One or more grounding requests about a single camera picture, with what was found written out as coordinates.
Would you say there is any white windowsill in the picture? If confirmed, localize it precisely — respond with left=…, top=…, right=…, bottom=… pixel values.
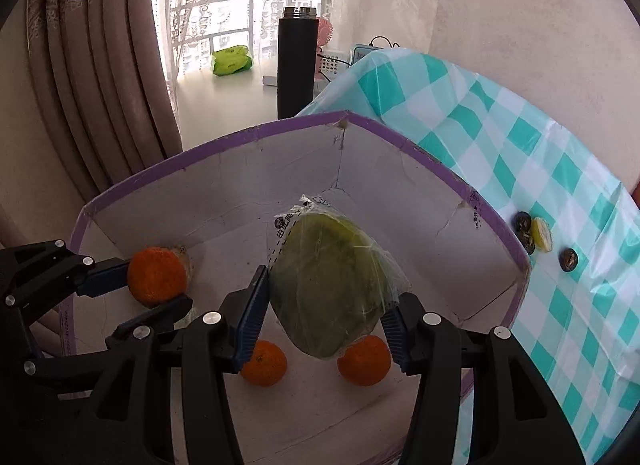
left=175, top=65, right=331, bottom=152

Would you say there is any purple cardboard box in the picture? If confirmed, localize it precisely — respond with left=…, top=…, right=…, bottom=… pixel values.
left=55, top=110, right=532, bottom=465

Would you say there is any small mandarin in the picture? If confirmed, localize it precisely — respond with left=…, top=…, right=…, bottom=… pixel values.
left=337, top=335, right=393, bottom=387
left=240, top=340, right=288, bottom=388

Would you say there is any black thermos bottle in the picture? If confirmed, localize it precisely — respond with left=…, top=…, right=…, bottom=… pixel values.
left=277, top=6, right=317, bottom=120

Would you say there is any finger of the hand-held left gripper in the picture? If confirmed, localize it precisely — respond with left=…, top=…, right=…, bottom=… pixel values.
left=0, top=240, right=133, bottom=326
left=22, top=295, right=194, bottom=381

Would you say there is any bagged green cabbage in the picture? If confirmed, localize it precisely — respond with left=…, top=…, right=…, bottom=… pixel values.
left=267, top=194, right=413, bottom=360

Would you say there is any white perforated device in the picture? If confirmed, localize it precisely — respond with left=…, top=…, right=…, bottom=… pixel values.
left=316, top=49, right=353, bottom=83

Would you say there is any large plastic-wrapped orange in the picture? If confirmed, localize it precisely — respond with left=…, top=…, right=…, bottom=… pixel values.
left=126, top=244, right=192, bottom=308

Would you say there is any small pink fan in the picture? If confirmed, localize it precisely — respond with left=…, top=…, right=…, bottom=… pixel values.
left=315, top=16, right=334, bottom=53

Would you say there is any green packet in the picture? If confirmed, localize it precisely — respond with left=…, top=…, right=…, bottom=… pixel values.
left=211, top=45, right=254, bottom=77

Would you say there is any window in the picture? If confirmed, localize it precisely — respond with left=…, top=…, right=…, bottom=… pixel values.
left=160, top=0, right=333, bottom=78

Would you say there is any blue white device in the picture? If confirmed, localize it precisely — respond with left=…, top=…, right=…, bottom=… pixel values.
left=350, top=44, right=386, bottom=66

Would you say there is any green white checked tablecloth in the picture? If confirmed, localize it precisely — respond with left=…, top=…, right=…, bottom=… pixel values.
left=295, top=48, right=640, bottom=465

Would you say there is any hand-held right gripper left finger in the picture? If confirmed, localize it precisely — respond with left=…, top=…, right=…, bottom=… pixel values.
left=75, top=265, right=273, bottom=465

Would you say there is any patterned mauve curtain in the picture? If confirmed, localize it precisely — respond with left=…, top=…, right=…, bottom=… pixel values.
left=20, top=0, right=183, bottom=206

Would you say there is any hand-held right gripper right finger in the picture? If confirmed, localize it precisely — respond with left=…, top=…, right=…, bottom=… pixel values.
left=382, top=291, right=586, bottom=465

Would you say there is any sheer lace curtain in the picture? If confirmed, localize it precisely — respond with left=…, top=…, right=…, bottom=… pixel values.
left=147, top=0, right=446, bottom=111

